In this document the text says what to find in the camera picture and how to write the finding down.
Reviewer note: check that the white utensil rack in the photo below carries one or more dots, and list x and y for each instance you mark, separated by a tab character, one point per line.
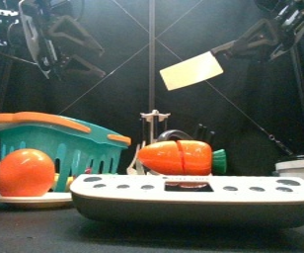
154	115

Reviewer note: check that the grey vertical frame pole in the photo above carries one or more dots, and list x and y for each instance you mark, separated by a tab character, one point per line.
151	66

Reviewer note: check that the orange toy fruit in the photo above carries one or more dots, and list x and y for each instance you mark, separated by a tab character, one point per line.
25	173

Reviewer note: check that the small white plate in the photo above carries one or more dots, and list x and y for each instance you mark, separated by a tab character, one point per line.
31	199

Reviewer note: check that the red toy food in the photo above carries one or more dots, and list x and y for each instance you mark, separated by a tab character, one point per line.
87	170

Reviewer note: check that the orange toy carrot green top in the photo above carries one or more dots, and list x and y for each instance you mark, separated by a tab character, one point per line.
177	158

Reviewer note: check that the black frame pole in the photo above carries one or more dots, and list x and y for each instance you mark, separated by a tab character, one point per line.
301	99

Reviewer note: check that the white tray with holes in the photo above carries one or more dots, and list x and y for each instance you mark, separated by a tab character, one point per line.
194	201

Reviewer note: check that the white grey container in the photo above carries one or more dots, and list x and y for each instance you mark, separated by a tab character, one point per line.
301	171

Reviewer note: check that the yellow toy food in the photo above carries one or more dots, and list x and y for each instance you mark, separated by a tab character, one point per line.
65	182

